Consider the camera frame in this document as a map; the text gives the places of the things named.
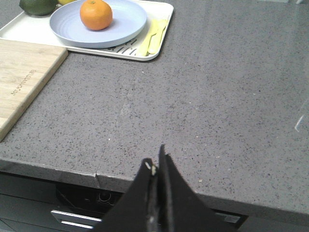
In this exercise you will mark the cream serving tray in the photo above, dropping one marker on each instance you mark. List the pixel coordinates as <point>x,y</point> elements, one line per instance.
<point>36,29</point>

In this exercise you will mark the black under-counter appliance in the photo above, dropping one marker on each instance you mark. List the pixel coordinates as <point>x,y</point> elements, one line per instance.
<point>92,202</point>

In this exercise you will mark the yellow lemon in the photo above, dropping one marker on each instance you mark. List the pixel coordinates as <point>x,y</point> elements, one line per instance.
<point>64,2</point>

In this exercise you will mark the light blue plate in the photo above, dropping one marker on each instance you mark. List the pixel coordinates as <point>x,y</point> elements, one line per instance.
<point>128,21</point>

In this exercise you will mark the wooden cutting board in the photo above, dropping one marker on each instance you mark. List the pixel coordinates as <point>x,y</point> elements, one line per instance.
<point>25,68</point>

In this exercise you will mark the yellow plastic fork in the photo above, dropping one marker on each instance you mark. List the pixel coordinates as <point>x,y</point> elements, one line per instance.
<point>144,47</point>

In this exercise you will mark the yellow plastic knife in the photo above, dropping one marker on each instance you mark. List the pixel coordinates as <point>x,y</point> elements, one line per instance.
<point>159,26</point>

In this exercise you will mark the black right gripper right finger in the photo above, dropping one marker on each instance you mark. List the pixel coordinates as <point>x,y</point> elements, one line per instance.
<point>180,208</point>

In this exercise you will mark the green lime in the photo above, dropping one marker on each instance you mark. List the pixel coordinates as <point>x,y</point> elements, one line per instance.
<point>38,7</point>

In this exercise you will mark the orange fruit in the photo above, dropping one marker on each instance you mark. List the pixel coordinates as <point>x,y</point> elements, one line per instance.
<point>96,14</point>

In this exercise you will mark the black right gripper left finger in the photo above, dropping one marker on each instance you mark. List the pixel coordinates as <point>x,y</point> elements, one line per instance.
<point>136,211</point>

